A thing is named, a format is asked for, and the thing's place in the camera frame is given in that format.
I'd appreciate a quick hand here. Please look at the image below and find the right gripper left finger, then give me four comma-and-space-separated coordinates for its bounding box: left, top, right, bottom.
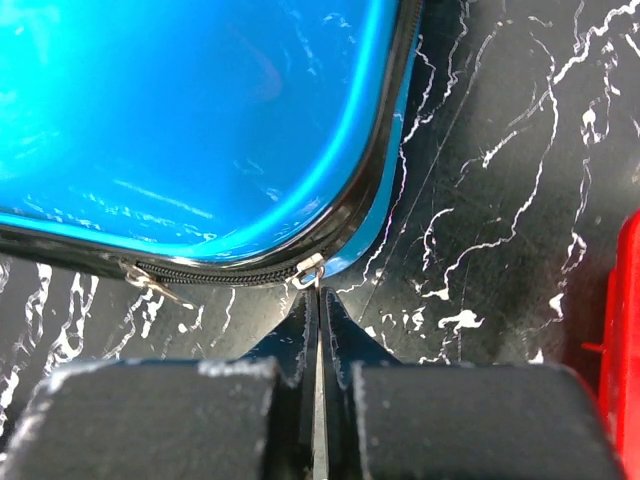
1, 289, 319, 479

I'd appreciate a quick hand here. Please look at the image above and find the blue hard-shell suitcase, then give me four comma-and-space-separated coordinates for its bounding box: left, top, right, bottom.
1, 0, 423, 286

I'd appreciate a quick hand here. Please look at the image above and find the red plastic tray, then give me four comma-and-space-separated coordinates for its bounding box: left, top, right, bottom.
583, 213, 639, 479

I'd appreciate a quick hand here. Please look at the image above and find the silver zipper pull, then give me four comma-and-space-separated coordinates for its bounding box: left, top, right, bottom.
119, 261, 196, 310
289, 253, 325, 290

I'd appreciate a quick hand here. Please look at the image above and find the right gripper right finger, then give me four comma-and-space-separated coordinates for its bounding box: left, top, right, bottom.
319, 288, 625, 479

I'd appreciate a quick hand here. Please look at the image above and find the black marble pattern mat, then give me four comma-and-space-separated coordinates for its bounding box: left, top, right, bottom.
1, 1, 639, 406

